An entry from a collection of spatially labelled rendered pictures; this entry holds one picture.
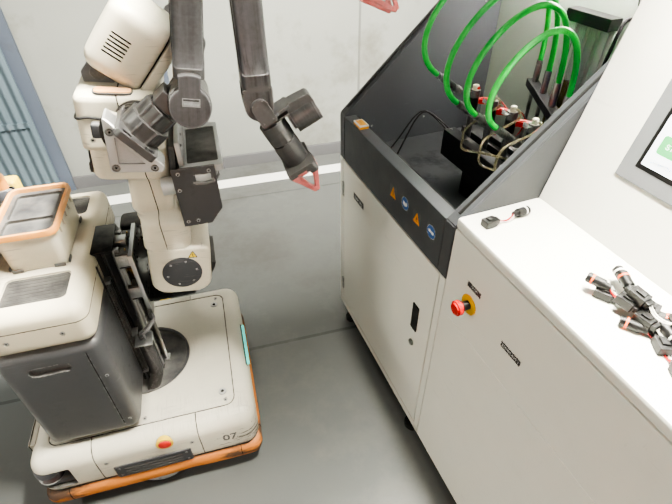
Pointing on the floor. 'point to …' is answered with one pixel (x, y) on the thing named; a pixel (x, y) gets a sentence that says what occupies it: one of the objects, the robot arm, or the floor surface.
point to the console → (461, 373)
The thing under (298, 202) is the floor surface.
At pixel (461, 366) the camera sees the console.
